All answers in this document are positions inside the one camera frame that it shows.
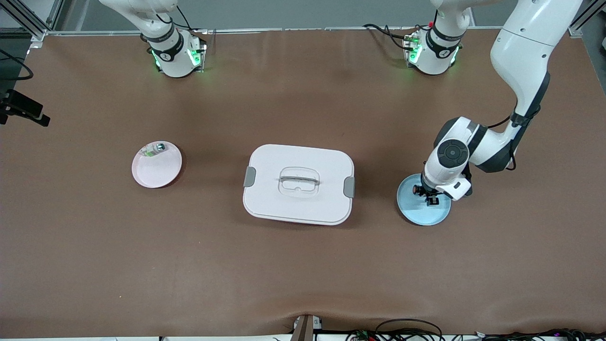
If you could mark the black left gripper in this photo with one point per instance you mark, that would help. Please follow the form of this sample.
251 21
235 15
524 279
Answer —
431 194

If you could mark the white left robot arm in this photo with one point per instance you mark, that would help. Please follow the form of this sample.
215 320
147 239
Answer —
521 57

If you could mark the white lidded storage box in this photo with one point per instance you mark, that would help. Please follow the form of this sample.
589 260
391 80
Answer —
298 203

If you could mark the round light blue plate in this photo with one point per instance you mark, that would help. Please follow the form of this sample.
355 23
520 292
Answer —
423 213

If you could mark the round pink plate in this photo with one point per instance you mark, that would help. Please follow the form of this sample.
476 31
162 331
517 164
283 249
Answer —
156 170

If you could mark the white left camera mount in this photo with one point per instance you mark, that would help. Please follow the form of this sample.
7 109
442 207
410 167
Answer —
454 190

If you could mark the aluminium frame profile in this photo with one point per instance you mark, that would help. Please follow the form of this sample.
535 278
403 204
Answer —
23 19
575 29

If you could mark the green and white switch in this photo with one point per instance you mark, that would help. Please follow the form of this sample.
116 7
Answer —
154 150

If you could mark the brown wedge bracket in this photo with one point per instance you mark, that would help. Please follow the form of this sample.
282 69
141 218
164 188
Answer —
305 329

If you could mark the silver table edge rail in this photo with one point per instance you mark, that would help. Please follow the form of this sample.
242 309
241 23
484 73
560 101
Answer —
284 29

